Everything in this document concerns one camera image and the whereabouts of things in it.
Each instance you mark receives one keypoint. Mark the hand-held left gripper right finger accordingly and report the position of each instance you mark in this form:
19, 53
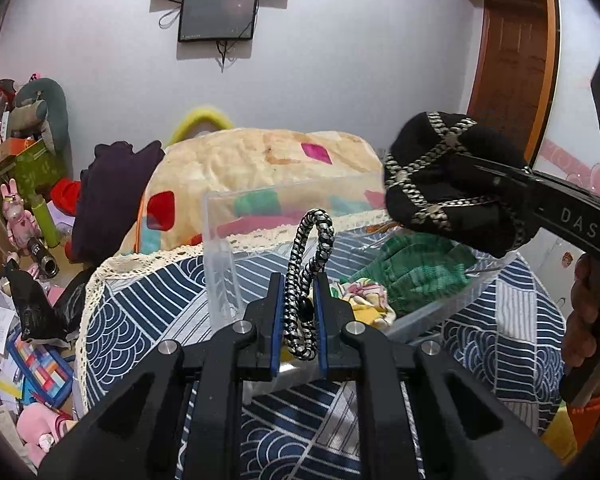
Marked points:
323, 325

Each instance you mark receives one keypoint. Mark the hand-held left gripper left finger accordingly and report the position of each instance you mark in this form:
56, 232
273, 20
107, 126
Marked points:
276, 325

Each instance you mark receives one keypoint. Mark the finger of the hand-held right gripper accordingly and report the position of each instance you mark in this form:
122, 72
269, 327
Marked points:
495, 167

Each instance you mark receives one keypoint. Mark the black hat with silver bands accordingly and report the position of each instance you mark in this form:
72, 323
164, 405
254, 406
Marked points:
430, 200

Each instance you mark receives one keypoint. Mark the clear plastic storage box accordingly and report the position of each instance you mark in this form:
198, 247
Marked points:
220, 270

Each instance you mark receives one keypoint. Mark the person's right hand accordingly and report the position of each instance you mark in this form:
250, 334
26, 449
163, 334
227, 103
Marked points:
582, 290

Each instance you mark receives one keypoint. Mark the floral patterned cloth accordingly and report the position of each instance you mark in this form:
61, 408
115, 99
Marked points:
365, 301

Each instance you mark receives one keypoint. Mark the glass wardrobe door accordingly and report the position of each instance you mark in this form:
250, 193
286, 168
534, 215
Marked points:
570, 110

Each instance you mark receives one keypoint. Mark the wooden door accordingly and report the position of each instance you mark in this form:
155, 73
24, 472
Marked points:
515, 60

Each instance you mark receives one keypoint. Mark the green knitted cloth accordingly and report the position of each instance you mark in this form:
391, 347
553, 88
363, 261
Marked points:
420, 270

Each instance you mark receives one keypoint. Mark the navy patterned bedspread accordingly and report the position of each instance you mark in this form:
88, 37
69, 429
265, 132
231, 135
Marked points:
145, 310

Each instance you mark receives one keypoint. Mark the colourful patterned pillow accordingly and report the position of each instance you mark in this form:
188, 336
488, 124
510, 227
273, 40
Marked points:
240, 160

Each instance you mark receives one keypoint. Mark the dark purple cloth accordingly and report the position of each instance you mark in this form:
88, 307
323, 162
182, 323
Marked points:
110, 195

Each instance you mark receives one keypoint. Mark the colourful checked pencil case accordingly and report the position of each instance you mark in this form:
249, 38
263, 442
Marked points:
40, 370

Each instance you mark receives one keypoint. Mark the black plastic bag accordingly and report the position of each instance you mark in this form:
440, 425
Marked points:
35, 310

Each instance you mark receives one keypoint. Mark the black flashlight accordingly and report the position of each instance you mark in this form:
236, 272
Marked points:
42, 257

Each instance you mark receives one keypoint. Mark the red cloth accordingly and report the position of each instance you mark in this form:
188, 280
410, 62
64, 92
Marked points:
66, 196

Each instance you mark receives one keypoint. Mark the green bottle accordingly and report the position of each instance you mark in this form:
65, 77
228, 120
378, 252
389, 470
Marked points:
45, 220

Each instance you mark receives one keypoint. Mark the pink plush toy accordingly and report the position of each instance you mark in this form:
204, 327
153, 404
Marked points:
35, 425

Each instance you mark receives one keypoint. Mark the pink rabbit figure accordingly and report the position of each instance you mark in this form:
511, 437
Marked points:
20, 220

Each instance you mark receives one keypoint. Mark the green cardboard box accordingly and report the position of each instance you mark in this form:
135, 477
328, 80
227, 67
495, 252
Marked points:
35, 172

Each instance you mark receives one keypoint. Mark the grey plush toy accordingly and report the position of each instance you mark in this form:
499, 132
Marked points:
50, 105

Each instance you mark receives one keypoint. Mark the orange box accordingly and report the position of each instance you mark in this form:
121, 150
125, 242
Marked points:
15, 147

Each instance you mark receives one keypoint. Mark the small wall monitor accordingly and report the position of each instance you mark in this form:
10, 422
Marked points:
217, 16

